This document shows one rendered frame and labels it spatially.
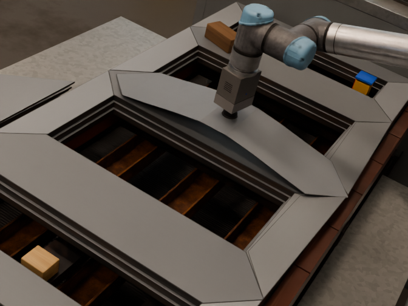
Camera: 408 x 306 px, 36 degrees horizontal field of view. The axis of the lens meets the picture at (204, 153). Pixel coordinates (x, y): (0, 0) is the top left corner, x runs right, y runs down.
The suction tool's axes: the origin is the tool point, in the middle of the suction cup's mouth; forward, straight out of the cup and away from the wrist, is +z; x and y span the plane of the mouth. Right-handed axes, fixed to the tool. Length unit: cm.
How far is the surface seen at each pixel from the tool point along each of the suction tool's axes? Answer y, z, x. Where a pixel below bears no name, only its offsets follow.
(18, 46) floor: -65, 90, -186
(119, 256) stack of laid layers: 51, 6, 16
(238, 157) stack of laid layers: 5.6, 4.4, 9.6
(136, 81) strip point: 6.0, 3.2, -29.2
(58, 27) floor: -98, 90, -194
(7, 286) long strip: 74, 4, 11
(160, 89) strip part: 4.3, 1.9, -21.3
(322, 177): -6.2, 3.4, 28.0
